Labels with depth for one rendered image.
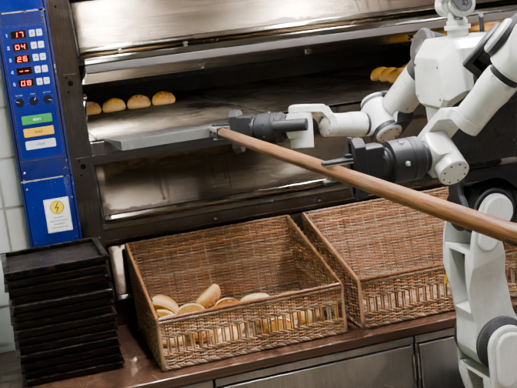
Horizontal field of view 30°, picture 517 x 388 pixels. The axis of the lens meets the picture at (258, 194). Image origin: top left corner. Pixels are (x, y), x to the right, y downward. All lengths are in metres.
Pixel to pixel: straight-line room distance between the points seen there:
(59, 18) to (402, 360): 1.45
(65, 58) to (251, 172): 0.70
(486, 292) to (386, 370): 0.50
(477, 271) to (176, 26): 1.24
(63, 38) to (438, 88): 1.22
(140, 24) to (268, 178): 0.65
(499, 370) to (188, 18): 1.43
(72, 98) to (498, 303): 1.41
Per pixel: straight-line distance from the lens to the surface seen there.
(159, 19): 3.07
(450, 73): 2.32
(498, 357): 2.52
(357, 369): 2.83
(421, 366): 2.91
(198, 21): 3.08
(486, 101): 1.94
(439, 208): 1.51
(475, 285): 2.48
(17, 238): 3.08
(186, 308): 3.02
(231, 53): 2.96
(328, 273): 2.86
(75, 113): 3.04
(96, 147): 3.05
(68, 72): 3.03
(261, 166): 3.17
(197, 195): 3.11
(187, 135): 2.80
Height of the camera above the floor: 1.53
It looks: 11 degrees down
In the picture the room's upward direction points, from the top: 7 degrees counter-clockwise
